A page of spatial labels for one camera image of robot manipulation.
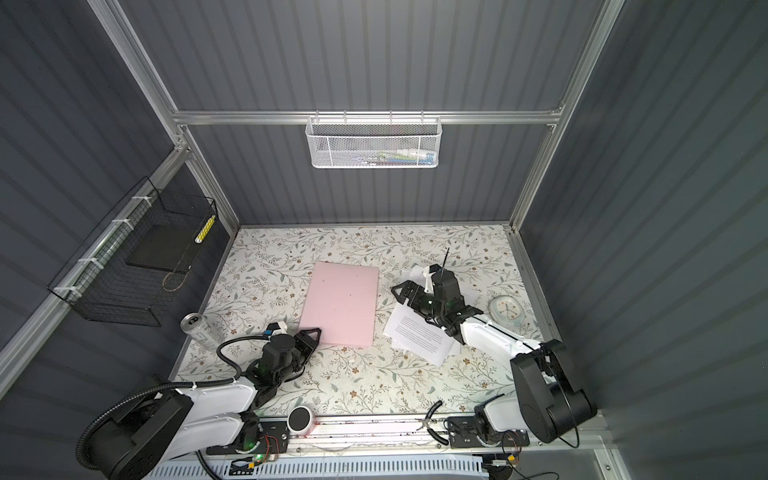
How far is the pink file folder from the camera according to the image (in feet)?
3.02

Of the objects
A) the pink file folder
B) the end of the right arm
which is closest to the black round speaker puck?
the pink file folder

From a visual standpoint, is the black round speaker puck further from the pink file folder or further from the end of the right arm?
the end of the right arm

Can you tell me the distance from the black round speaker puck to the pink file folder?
0.59 feet

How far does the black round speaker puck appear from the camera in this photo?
722 millimetres
